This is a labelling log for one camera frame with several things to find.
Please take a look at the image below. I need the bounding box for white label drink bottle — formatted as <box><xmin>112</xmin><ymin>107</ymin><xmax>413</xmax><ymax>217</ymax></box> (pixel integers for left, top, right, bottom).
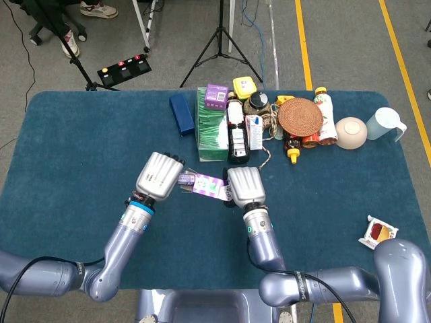
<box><xmin>313</xmin><ymin>86</ymin><xmax>339</xmax><ymax>146</ymax></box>

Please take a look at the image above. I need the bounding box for navy blue rectangular box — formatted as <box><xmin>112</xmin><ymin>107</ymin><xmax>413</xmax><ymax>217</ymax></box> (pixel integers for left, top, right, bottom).
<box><xmin>168</xmin><ymin>93</ymin><xmax>195</xmax><ymax>138</ymax></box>

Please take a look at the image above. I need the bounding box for translucent plastic pitcher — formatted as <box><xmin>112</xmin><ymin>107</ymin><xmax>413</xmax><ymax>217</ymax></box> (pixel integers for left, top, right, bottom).
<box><xmin>365</xmin><ymin>106</ymin><xmax>407</xmax><ymax>143</ymax></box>

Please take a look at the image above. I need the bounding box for small purple box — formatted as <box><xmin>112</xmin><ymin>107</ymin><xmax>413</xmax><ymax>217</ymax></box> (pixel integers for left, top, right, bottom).
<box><xmin>204</xmin><ymin>83</ymin><xmax>230</xmax><ymax>111</ymax></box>

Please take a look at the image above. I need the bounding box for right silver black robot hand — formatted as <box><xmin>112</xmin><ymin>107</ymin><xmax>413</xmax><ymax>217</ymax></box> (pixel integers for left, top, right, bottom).
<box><xmin>222</xmin><ymin>167</ymin><xmax>267</xmax><ymax>210</ymax></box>

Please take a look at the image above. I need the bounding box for black foot pedal board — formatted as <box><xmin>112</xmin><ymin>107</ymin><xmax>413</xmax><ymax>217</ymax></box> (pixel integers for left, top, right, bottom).
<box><xmin>96</xmin><ymin>53</ymin><xmax>152</xmax><ymax>87</ymax></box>

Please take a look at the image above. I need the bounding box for round woven rattan coaster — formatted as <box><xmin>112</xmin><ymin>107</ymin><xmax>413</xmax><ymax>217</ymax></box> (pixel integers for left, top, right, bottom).
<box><xmin>277</xmin><ymin>97</ymin><xmax>324</xmax><ymax>137</ymax></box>

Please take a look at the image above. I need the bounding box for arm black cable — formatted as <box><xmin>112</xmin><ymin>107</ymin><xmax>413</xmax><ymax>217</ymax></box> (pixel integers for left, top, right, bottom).
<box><xmin>0</xmin><ymin>256</ymin><xmax>106</xmax><ymax>317</ymax></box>
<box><xmin>247</xmin><ymin>238</ymin><xmax>358</xmax><ymax>323</ymax></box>

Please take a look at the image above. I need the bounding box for seated person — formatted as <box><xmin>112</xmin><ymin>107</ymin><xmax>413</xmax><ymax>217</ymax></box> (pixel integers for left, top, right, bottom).
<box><xmin>61</xmin><ymin>0</ymin><xmax>119</xmax><ymax>59</ymax></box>

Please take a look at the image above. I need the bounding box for blue floor cable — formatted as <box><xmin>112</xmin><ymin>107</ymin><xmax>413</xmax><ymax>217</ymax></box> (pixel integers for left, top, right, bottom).
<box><xmin>241</xmin><ymin>0</ymin><xmax>269</xmax><ymax>85</ymax></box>

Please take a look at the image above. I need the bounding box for black slanted stand pole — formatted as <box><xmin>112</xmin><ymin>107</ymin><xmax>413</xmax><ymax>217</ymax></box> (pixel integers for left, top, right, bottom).
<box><xmin>33</xmin><ymin>0</ymin><xmax>119</xmax><ymax>92</ymax></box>

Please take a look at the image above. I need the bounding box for brown sauce bottle yellow cap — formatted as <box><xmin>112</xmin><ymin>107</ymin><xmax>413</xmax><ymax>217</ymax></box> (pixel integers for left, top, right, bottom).
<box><xmin>284</xmin><ymin>131</ymin><xmax>303</xmax><ymax>165</ymax></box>

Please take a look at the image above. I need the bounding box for black floor cable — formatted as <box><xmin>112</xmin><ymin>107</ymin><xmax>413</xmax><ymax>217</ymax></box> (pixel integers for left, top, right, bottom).
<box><xmin>3</xmin><ymin>0</ymin><xmax>36</xmax><ymax>114</ymax></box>

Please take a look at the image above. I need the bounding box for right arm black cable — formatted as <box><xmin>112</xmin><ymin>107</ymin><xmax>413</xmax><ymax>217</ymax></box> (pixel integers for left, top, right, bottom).
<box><xmin>247</xmin><ymin>238</ymin><xmax>358</xmax><ymax>323</ymax></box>

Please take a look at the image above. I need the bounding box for green tea box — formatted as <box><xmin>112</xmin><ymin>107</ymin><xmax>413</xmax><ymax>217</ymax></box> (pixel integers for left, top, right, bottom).
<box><xmin>194</xmin><ymin>86</ymin><xmax>230</xmax><ymax>162</ymax></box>

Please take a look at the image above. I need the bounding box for purple toothpaste carton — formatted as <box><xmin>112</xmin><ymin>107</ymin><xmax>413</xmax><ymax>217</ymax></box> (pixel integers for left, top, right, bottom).
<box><xmin>177</xmin><ymin>168</ymin><xmax>236</xmax><ymax>203</ymax></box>

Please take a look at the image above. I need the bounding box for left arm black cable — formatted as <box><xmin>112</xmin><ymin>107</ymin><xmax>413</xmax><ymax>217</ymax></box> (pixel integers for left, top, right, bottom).
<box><xmin>0</xmin><ymin>256</ymin><xmax>106</xmax><ymax>317</ymax></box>

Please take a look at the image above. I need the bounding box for red can gold lid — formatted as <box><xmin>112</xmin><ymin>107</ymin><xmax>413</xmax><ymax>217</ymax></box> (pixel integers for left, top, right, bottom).
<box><xmin>300</xmin><ymin>133</ymin><xmax>321</xmax><ymax>149</ymax></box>

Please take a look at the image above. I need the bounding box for dark ribbed drink bottle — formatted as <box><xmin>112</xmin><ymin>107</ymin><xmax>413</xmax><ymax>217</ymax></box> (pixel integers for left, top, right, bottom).
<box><xmin>226</xmin><ymin>91</ymin><xmax>251</xmax><ymax>165</ymax></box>

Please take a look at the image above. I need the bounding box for white metal frame leg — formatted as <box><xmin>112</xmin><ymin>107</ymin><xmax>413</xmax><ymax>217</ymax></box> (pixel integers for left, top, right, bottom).
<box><xmin>131</xmin><ymin>0</ymin><xmax>158</xmax><ymax>54</ymax></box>

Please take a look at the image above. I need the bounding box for white blue milk carton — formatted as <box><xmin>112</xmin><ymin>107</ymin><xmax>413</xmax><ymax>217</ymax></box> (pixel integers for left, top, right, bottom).
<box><xmin>244</xmin><ymin>114</ymin><xmax>264</xmax><ymax>151</ymax></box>

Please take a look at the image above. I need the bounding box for white snack packet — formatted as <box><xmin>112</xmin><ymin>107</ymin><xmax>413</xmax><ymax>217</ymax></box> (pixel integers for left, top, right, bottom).
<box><xmin>358</xmin><ymin>215</ymin><xmax>399</xmax><ymax>250</ymax></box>

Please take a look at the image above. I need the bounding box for black tripod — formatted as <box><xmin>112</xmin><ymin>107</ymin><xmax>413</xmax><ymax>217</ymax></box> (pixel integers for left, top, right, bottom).
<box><xmin>179</xmin><ymin>0</ymin><xmax>264</xmax><ymax>89</ymax></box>

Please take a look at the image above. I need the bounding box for jar with black lid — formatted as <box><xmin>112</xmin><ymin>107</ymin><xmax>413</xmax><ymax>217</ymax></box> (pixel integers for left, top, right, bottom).
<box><xmin>243</xmin><ymin>90</ymin><xmax>272</xmax><ymax>117</ymax></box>

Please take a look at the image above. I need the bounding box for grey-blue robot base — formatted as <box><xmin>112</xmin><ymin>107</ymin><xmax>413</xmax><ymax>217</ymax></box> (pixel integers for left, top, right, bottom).
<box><xmin>135</xmin><ymin>288</ymin><xmax>299</xmax><ymax>323</ymax></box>

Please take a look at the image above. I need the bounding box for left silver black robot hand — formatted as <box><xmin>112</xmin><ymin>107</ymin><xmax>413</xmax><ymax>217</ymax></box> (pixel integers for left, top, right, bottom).
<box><xmin>135</xmin><ymin>151</ymin><xmax>186</xmax><ymax>203</ymax></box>

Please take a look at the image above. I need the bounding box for yellow lidded container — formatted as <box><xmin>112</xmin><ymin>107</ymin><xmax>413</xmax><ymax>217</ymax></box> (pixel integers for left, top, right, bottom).
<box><xmin>232</xmin><ymin>76</ymin><xmax>258</xmax><ymax>101</ymax></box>

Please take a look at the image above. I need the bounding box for blue table cloth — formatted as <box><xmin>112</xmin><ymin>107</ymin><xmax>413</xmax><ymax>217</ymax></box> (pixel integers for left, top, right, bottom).
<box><xmin>0</xmin><ymin>89</ymin><xmax>431</xmax><ymax>290</ymax></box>

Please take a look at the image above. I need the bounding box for braided beige rope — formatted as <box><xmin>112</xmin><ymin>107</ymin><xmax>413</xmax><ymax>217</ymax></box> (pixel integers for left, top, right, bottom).
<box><xmin>257</xmin><ymin>104</ymin><xmax>282</xmax><ymax>171</ymax></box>

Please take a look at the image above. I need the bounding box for beige bowl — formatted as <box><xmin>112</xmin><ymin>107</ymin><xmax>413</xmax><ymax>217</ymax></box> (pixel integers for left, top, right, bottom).
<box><xmin>335</xmin><ymin>116</ymin><xmax>368</xmax><ymax>150</ymax></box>

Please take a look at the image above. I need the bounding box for black office chair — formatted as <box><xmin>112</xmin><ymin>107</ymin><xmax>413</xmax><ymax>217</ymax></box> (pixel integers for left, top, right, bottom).
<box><xmin>18</xmin><ymin>0</ymin><xmax>89</xmax><ymax>46</ymax></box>

